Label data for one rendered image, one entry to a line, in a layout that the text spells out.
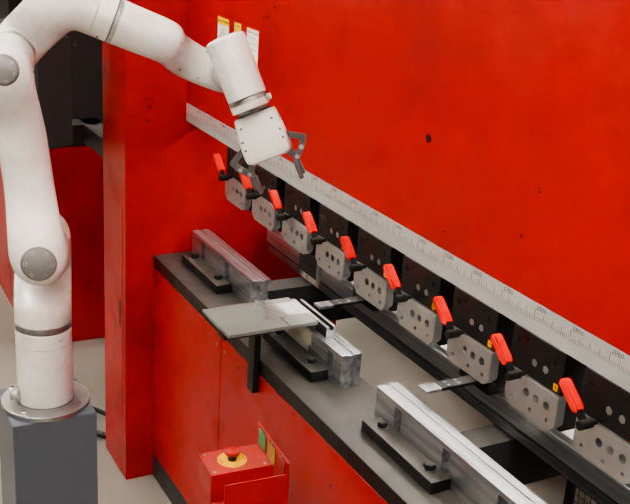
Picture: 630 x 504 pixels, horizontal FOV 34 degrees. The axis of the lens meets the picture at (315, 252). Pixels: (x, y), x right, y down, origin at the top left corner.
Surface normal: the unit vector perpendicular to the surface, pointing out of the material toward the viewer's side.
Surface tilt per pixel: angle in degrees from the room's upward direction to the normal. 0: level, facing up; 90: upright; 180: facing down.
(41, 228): 61
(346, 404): 0
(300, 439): 90
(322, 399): 0
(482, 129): 90
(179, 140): 90
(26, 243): 65
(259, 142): 85
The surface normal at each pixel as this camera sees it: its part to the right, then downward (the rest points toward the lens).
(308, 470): -0.88, 0.11
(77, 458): 0.45, 0.33
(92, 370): 0.06, -0.94
